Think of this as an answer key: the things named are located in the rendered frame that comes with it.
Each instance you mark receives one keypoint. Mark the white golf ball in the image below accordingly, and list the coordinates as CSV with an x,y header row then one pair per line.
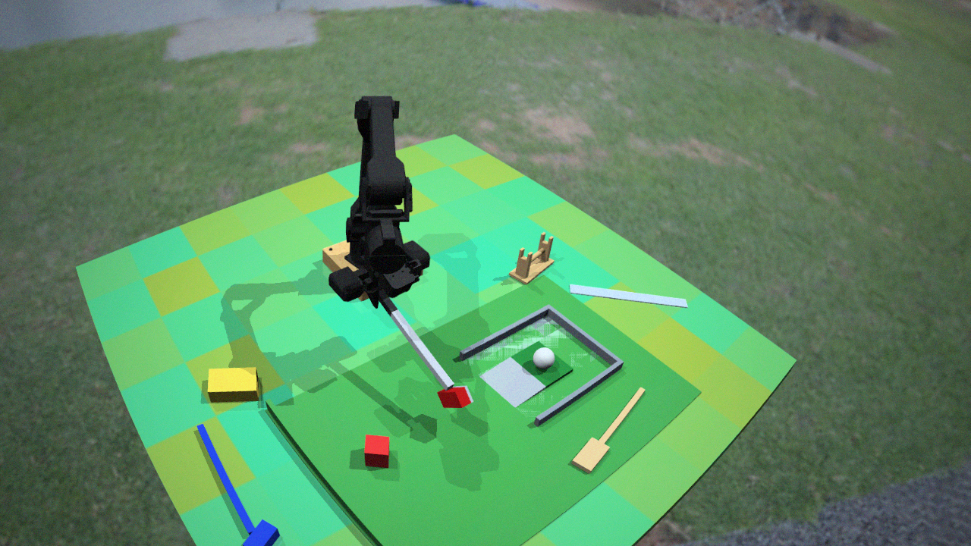
x,y
543,358

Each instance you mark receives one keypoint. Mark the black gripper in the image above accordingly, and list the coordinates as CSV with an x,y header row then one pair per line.
x,y
349,285

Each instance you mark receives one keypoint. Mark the red cube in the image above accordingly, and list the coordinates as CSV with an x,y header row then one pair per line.
x,y
377,451

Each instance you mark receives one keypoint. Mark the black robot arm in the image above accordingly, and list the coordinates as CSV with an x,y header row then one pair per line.
x,y
382,186

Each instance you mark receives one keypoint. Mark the blue golf putter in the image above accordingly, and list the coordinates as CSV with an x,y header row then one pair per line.
x,y
265,534

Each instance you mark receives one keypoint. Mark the light blue flat bar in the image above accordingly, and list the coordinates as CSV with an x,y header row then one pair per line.
x,y
628,296

